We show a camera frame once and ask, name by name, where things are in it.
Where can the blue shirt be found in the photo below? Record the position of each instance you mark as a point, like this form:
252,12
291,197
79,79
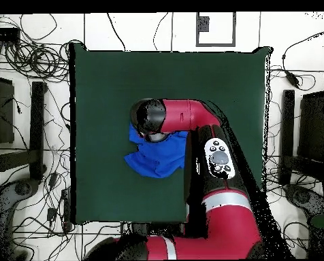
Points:
156,160

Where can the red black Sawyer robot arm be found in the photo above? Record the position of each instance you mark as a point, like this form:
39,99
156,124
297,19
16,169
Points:
189,114

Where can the black flat device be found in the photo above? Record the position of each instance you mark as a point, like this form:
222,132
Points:
4,34

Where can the dark green tablecloth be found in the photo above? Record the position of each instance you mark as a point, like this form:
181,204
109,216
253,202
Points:
110,95

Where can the small black adapter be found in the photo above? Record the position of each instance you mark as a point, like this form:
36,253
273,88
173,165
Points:
53,180
51,214

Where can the black power strip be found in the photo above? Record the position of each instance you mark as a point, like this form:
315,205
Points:
66,209

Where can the black power adapter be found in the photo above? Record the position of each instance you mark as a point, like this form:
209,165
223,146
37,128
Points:
292,78

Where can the grey caster stand base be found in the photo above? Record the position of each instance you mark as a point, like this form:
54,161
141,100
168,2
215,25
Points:
23,188
302,195

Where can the black box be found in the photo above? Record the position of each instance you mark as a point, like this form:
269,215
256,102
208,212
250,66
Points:
2,114
313,125

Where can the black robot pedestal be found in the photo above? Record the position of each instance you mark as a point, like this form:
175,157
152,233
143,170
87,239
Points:
156,228

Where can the grey square frame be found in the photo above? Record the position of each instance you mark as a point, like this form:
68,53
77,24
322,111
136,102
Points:
216,44

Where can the black stand frame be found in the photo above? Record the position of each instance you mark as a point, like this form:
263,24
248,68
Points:
38,122
288,122

